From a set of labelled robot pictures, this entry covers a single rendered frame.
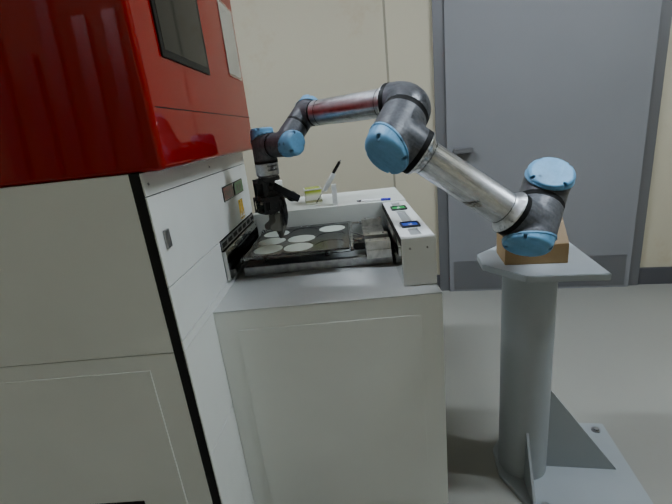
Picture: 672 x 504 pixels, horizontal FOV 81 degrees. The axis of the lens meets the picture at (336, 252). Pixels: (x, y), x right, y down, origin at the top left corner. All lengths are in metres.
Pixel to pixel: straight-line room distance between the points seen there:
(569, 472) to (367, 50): 2.54
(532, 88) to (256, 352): 2.41
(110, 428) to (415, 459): 0.86
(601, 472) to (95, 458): 1.61
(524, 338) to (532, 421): 0.31
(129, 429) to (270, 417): 0.38
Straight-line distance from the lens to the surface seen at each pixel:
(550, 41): 3.02
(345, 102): 1.17
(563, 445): 1.76
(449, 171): 0.98
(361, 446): 1.35
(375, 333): 1.12
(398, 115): 0.96
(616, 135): 3.15
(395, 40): 2.96
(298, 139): 1.22
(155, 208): 0.91
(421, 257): 1.11
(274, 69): 3.09
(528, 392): 1.51
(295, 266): 1.34
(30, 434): 1.30
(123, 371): 1.07
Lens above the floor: 1.26
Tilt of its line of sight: 17 degrees down
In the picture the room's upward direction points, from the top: 6 degrees counter-clockwise
